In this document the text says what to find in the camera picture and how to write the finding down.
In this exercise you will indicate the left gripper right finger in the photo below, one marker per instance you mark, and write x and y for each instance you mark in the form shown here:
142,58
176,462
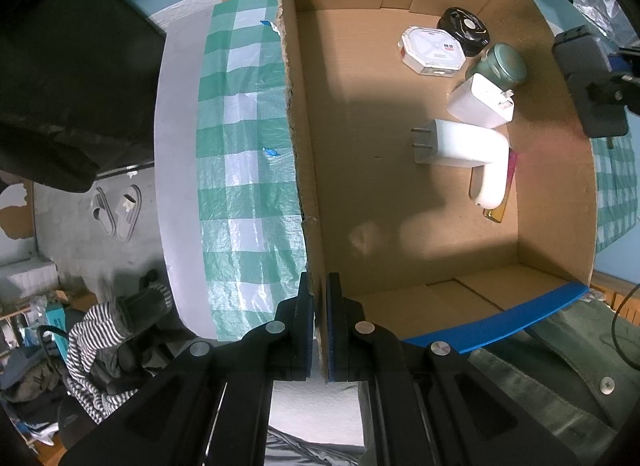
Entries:
428,408

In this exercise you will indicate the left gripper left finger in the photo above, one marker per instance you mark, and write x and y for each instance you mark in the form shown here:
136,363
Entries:
211,405

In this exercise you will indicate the green metal tin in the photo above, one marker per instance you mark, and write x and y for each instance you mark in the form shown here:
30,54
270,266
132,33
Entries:
502,65

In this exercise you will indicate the small white USB charger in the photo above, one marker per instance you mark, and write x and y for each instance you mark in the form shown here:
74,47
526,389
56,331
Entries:
479,102

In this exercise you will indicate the black round cooling fan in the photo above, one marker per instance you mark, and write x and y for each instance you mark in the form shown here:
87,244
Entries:
466,28

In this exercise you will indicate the gold pink rectangular bar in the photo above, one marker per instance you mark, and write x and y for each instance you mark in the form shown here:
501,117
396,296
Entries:
497,214

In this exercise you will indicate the large white plug charger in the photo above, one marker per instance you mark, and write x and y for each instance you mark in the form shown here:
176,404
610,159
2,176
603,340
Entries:
457,144

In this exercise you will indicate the white octagonal box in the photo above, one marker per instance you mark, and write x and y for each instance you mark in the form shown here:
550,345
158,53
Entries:
431,52

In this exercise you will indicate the blue-edged cardboard box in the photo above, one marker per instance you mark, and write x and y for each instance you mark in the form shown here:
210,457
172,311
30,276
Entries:
406,239

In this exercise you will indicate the striped cloth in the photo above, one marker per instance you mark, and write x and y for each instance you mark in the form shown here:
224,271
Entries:
105,348

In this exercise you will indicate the green fabric with snaps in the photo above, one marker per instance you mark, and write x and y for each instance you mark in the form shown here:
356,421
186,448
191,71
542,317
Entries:
576,372

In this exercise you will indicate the teal small box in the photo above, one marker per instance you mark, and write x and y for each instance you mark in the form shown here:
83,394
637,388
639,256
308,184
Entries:
55,316

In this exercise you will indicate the left white slipper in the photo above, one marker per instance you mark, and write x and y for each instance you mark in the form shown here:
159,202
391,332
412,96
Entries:
101,212

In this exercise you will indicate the green checkered tablecloth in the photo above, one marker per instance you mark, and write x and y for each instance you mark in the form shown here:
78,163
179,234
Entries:
251,228

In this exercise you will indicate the black jacket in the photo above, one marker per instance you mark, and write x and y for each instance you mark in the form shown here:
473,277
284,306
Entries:
78,89

